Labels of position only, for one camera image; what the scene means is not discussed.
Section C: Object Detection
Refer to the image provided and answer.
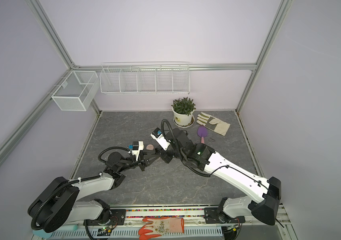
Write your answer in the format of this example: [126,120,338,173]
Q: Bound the white mesh box basket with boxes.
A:
[52,71,100,112]

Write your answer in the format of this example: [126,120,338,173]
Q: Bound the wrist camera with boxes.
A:
[151,128,171,151]
[129,141,144,162]

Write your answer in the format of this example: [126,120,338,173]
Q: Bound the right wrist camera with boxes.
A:
[151,128,171,151]

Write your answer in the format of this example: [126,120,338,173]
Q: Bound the potted green plant white pot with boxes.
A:
[171,97,196,127]

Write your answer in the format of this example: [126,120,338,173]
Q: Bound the white wire shelf basket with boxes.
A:
[99,62,190,94]

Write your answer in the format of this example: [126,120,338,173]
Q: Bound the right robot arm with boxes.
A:
[151,119,281,226]

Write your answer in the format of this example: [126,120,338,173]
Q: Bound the beige gardening glove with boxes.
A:
[196,112,230,136]

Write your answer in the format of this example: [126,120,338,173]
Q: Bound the red white work glove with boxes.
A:
[138,217,184,240]

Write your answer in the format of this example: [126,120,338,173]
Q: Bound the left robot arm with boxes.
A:
[28,147,164,233]

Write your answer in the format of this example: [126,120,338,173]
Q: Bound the pink earbud charging case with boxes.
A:
[146,145,154,151]

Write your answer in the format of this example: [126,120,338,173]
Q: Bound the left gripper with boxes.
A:
[118,149,160,173]

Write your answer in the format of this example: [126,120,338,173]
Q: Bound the teal plastic scoop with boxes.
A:
[32,230,53,239]

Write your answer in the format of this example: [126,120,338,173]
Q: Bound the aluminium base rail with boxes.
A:
[40,204,291,226]

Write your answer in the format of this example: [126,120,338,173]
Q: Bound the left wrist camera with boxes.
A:
[129,141,144,162]

